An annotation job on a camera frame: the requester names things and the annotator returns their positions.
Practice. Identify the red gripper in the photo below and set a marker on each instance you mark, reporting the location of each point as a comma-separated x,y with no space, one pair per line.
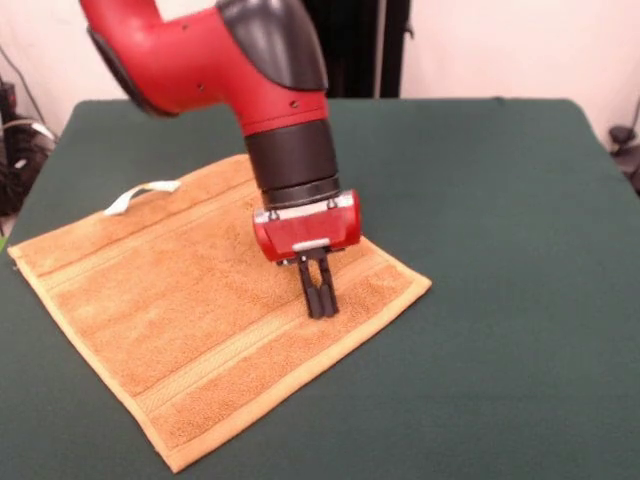
310,235

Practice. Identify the black robot pedestal frame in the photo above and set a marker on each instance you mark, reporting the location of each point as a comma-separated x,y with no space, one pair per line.
370,50

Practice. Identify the dark green table cloth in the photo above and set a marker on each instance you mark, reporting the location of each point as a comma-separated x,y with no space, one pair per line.
500,300

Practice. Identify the orange terry towel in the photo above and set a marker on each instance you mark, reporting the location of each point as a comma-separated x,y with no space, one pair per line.
175,310

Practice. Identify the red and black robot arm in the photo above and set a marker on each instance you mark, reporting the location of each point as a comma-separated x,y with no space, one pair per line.
210,65

